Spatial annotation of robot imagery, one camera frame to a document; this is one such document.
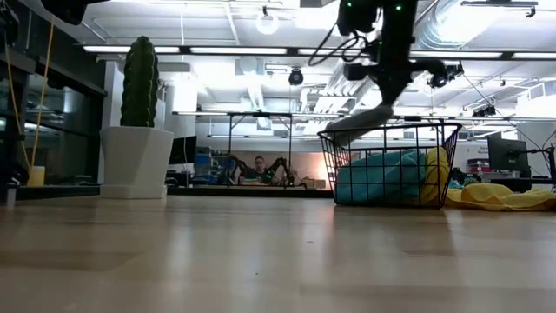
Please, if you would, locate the grey microfiber towel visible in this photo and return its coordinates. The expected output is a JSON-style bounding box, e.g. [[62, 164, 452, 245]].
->
[[325, 103, 394, 148]]

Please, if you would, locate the yellow microfiber towel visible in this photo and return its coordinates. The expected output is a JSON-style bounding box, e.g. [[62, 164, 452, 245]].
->
[[420, 146, 451, 204], [443, 182, 556, 213]]

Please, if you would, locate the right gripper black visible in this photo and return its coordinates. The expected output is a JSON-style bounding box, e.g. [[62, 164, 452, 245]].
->
[[344, 0, 448, 109]]

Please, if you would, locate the round ceiling lamp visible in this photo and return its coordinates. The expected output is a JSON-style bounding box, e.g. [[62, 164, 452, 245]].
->
[[255, 6, 280, 36]]

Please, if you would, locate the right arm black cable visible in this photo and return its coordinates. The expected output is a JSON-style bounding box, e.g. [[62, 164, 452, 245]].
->
[[307, 20, 373, 68]]

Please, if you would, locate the teal microfiber towel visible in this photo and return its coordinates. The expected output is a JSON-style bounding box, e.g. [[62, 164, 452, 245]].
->
[[334, 149, 427, 206]]

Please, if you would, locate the green cactus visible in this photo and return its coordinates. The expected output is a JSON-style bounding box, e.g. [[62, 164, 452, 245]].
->
[[120, 36, 160, 129]]

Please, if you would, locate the black metal frame stand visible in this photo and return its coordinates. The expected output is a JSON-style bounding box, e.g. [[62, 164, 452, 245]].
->
[[225, 110, 296, 173]]

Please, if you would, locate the small cardboard box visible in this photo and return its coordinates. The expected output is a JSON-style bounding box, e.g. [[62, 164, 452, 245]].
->
[[301, 177, 328, 190]]

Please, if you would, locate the white faceted plant pot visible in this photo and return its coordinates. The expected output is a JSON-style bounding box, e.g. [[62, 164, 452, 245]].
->
[[98, 125, 175, 200]]

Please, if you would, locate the yellow cable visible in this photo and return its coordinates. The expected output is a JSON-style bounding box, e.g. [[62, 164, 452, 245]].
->
[[3, 19, 56, 169]]

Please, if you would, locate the black wire basket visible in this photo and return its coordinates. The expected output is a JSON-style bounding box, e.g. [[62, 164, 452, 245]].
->
[[317, 123, 464, 210]]

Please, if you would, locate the person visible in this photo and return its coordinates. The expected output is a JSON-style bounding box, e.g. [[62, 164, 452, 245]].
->
[[248, 155, 269, 181]]

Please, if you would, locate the long ceiling light strip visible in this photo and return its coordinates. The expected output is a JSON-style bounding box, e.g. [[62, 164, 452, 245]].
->
[[81, 43, 556, 61]]

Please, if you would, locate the black aluminium table frame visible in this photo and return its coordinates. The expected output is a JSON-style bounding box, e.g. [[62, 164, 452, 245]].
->
[[0, 184, 334, 202]]

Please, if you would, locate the dark computer monitor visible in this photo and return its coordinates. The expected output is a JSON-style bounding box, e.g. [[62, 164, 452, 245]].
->
[[486, 131, 532, 175], [168, 135, 198, 166]]

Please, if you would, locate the yellowish cup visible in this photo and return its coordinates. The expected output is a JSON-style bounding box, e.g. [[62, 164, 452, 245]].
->
[[27, 165, 46, 188]]

